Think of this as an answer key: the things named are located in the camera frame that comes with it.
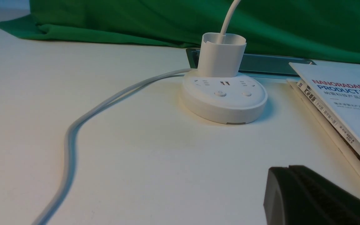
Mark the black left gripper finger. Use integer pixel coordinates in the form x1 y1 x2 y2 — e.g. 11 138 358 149
264 165 360 225

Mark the white desk lamp base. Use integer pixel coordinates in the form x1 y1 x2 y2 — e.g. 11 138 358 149
180 0 268 124

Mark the book with printed spine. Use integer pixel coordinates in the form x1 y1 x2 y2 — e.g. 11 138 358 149
296 80 360 160

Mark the white product brochure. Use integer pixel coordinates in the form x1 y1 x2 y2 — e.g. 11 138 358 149
290 63 360 143

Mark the green cloth backdrop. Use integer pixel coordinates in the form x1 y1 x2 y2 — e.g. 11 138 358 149
0 0 360 63

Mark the metal desk cable tray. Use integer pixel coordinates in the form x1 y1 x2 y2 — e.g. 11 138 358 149
186 48 317 77

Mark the white power cable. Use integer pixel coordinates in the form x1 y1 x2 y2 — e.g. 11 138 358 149
32 68 193 225

